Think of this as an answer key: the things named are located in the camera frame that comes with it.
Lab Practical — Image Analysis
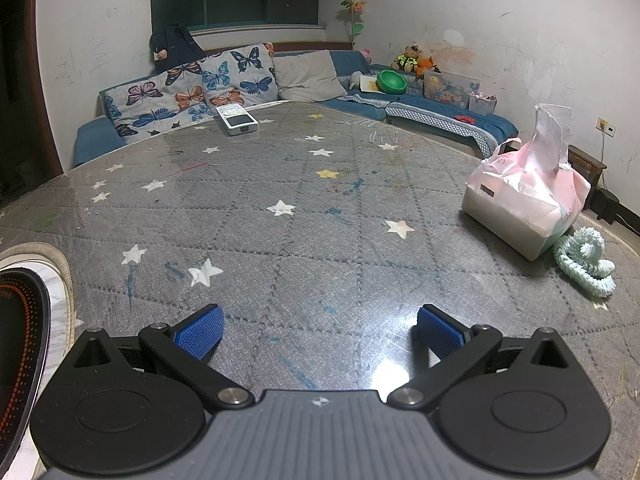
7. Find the wooden door frame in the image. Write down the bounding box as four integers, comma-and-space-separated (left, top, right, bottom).
0, 0, 66, 201

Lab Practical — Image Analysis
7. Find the grey pillow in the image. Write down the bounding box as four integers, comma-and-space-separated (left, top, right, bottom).
273, 50, 349, 104

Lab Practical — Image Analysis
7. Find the tissue pack in pink bag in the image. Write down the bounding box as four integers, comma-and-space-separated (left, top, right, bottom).
461, 103, 592, 262

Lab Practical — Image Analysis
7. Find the dark bag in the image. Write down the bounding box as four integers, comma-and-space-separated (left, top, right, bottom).
149, 22, 206, 73

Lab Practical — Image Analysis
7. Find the teddy bear in yellow vest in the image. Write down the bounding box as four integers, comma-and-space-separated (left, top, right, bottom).
391, 42, 423, 73

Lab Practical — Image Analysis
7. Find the grey quilted star-patterned desktop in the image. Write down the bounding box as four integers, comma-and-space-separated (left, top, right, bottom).
0, 100, 640, 480

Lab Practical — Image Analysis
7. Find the white handheld device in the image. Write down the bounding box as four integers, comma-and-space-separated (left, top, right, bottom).
214, 105, 259, 137

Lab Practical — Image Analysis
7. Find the green plastic bowl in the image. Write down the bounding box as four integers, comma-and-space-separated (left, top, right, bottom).
376, 69, 408, 96

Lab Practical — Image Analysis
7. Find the round black induction cooker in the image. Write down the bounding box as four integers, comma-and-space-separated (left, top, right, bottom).
0, 242, 76, 480

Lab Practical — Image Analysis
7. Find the blue dotted sofa throw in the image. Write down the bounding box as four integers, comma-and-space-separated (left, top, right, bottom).
385, 102, 521, 158

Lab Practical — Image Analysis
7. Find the clear cartoon storage box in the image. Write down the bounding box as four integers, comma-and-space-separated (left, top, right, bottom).
422, 70, 481, 108

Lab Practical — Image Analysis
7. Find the butterfly print cushion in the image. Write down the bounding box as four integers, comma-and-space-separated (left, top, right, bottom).
102, 62, 213, 138
200, 42, 279, 111

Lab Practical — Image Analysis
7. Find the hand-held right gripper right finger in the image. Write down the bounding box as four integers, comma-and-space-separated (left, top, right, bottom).
387, 304, 581, 408

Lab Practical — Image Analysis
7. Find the dark wooden stool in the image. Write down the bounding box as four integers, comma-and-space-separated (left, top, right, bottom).
567, 145, 608, 186

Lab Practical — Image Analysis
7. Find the flower pinwheel toy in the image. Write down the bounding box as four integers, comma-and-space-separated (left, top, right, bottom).
341, 0, 368, 51

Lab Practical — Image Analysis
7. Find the mint green knitted toy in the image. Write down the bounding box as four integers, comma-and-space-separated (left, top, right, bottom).
552, 227, 617, 303

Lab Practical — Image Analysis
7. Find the small clear box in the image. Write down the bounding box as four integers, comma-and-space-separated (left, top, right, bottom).
468, 92, 498, 117

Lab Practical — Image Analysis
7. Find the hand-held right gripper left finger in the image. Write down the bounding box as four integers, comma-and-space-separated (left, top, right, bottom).
70, 304, 256, 408

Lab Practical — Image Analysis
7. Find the blue sofa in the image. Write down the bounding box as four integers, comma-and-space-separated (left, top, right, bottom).
74, 42, 521, 168

